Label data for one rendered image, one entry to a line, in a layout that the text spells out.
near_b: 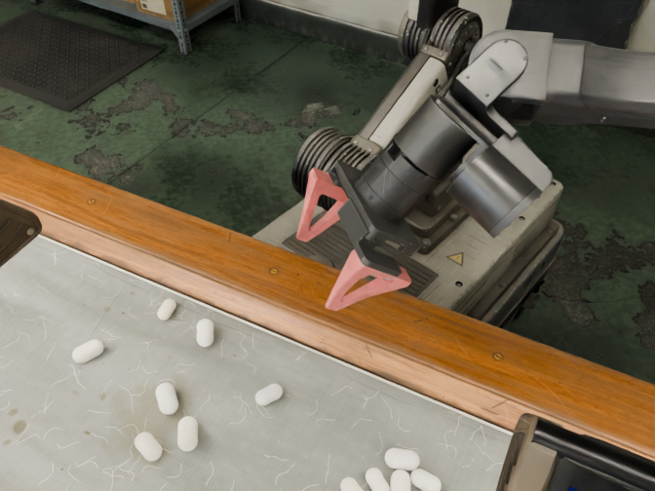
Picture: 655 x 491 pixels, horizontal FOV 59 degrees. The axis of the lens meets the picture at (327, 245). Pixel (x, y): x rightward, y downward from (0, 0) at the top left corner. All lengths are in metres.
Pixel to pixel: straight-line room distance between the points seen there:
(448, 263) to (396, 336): 0.51
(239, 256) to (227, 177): 1.36
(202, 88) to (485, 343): 2.13
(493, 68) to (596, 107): 0.09
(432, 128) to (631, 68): 0.16
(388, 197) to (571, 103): 0.17
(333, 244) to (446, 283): 0.24
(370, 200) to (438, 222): 0.70
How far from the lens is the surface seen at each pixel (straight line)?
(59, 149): 2.47
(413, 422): 0.69
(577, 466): 0.28
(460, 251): 1.23
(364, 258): 0.49
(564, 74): 0.52
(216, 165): 2.21
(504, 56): 0.51
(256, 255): 0.80
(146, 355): 0.76
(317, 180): 0.57
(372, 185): 0.52
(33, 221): 0.47
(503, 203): 0.49
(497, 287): 1.33
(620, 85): 0.54
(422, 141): 0.50
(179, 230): 0.85
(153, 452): 0.67
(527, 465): 0.28
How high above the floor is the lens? 1.34
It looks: 46 degrees down
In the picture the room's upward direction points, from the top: straight up
